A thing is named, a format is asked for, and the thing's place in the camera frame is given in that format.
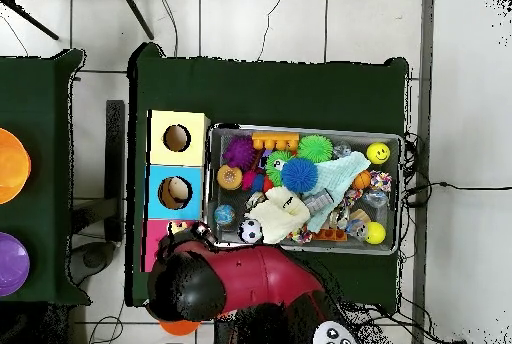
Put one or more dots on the beige ball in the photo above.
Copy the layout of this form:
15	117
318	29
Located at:
176	192

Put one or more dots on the grey plastic toy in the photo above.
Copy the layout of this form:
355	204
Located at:
318	201

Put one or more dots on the orange building block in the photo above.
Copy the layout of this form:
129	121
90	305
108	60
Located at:
275	138

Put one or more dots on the blue globe ball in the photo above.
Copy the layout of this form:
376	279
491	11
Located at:
224	214

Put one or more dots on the grey plastic base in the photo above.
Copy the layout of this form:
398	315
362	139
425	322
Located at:
94	260

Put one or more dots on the green fuzzy ball with eyes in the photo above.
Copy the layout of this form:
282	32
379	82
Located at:
274	164

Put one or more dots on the cream muslin cloth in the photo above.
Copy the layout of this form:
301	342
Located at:
280	216

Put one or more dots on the black metal bar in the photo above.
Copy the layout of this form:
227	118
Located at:
115	160

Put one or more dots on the blue puffer ball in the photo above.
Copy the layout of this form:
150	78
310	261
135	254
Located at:
299	175

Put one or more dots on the purple plate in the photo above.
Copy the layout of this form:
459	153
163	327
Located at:
12	264

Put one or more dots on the green puffer ball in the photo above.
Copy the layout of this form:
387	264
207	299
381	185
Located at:
314	148

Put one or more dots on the black and white soccer ball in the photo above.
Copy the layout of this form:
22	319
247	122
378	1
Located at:
250	230

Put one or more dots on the silver mesh bin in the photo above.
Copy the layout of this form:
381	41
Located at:
232	196

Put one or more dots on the wooden box with three holes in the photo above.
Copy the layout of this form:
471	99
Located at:
176	120

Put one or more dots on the orange cup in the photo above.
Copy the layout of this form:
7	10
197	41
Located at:
180	327

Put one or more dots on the yellow duck plush toy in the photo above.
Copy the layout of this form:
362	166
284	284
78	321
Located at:
179	227

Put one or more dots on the mint green muslin cloth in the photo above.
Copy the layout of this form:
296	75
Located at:
336	176

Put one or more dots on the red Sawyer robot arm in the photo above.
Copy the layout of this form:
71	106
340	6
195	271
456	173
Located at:
260	276

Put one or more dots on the purple spiky ball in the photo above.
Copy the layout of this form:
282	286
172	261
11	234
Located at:
239	152

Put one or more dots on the orange plate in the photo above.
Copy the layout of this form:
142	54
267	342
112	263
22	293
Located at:
14	166

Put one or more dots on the dark green tablecloth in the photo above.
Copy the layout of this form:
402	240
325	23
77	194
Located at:
40	92
280	92

